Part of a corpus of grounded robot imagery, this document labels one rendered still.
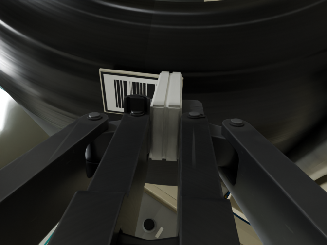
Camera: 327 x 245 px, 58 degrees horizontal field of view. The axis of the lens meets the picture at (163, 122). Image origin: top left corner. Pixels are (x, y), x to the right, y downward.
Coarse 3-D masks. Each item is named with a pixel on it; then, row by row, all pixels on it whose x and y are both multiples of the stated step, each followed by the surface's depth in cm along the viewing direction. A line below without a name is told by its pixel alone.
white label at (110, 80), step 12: (108, 72) 21; (120, 72) 21; (132, 72) 21; (108, 84) 22; (120, 84) 21; (132, 84) 21; (144, 84) 21; (156, 84) 21; (108, 96) 22; (120, 96) 22; (108, 108) 23; (120, 108) 23
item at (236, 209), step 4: (228, 196) 54; (232, 196) 52; (232, 200) 52; (232, 204) 51; (236, 204) 51; (232, 208) 51; (236, 208) 51; (236, 212) 52; (240, 212) 51; (240, 216) 52; (244, 216) 51
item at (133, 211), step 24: (144, 96) 14; (144, 120) 13; (120, 144) 11; (144, 144) 12; (120, 168) 9; (144, 168) 12; (96, 192) 7; (120, 192) 7; (72, 216) 6; (96, 216) 6; (120, 216) 7; (72, 240) 6; (96, 240) 6
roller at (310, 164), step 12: (312, 132) 32; (324, 132) 29; (300, 144) 34; (312, 144) 31; (324, 144) 29; (288, 156) 38; (300, 156) 34; (312, 156) 31; (324, 156) 30; (300, 168) 35; (312, 168) 33; (324, 168) 32
